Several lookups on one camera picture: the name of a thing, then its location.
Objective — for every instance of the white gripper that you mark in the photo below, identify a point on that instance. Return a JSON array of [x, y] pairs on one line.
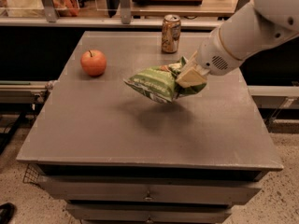
[[214, 56]]

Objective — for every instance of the green jalapeno chip bag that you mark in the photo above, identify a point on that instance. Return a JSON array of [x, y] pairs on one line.
[[159, 82]]

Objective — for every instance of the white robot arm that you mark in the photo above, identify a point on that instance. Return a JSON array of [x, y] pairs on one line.
[[257, 26]]

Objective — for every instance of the red apple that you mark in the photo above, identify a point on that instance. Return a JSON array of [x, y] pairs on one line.
[[93, 62]]

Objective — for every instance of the orange snack bag behind glass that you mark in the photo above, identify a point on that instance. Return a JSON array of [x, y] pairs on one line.
[[66, 8]]

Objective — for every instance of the brown soda can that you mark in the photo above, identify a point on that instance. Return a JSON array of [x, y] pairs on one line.
[[171, 33]]

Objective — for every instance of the grey upper drawer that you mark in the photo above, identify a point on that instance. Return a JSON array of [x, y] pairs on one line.
[[83, 188]]

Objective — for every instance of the grey drawer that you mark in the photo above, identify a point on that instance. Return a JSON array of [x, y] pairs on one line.
[[148, 214], [83, 188]]

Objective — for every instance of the grey lower drawer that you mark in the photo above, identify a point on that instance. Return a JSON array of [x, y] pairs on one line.
[[148, 214]]

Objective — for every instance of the black shoe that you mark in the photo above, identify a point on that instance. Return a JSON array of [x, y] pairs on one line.
[[6, 212]]

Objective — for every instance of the metal rail left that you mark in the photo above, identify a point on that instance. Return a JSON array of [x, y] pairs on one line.
[[25, 92]]

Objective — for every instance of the wire mesh basket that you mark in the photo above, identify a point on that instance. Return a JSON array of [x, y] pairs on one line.
[[31, 175]]

